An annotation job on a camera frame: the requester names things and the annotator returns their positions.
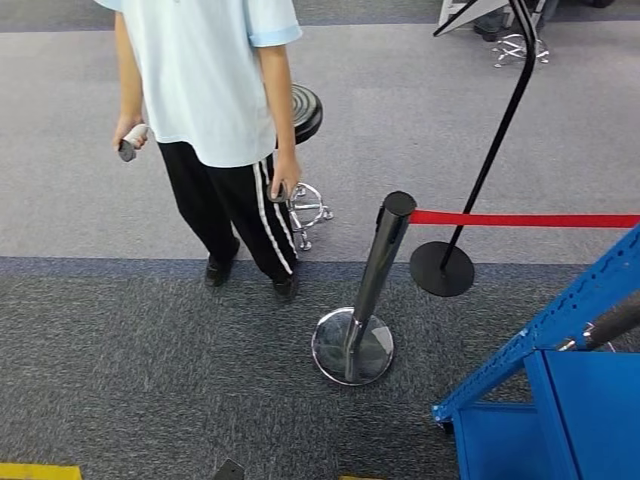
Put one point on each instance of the blue metal shelf rack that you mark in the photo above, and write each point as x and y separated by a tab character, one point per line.
590	411

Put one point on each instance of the dark stanchion post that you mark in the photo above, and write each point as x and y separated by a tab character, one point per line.
615	324

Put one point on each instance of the white grey handheld controller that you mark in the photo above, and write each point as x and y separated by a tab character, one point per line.
130	142

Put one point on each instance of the dark handheld controller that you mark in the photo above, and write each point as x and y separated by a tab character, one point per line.
278	194

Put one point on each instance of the seated person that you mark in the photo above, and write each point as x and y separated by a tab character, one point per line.
487	25

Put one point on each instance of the white sign board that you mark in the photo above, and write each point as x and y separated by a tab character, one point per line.
463	14

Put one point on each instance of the red barrier belt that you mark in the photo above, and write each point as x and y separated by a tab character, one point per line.
525	220

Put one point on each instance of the standing person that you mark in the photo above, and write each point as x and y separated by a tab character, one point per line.
210	79

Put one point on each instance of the black stool chrome base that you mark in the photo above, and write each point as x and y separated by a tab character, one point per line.
306	112

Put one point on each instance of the black round stanchion base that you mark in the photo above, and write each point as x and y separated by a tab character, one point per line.
442	270

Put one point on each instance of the chrome stanchion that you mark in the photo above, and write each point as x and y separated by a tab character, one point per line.
372	278

